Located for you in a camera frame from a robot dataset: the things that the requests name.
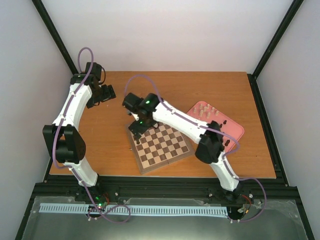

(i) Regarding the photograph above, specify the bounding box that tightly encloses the pink plastic tray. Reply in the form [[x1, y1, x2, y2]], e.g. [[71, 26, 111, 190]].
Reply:
[[187, 101, 245, 141]]

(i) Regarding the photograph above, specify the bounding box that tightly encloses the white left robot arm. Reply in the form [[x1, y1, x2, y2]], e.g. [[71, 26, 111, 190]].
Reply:
[[42, 62, 116, 202]]

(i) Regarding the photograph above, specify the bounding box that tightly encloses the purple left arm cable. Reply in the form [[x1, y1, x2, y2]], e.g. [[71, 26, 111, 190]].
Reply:
[[51, 46, 132, 224]]

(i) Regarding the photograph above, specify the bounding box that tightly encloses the wooden chess board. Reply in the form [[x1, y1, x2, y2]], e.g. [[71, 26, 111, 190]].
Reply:
[[126, 123, 195, 174]]

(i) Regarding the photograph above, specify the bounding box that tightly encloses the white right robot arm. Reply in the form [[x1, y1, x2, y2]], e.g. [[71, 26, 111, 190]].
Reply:
[[122, 92, 242, 202]]

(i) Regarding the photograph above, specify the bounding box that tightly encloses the black aluminium frame rail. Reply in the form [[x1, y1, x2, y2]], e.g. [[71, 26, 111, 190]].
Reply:
[[32, 175, 299, 202]]

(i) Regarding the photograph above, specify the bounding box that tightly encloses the light blue cable duct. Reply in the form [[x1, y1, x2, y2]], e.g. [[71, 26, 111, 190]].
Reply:
[[38, 203, 228, 218]]

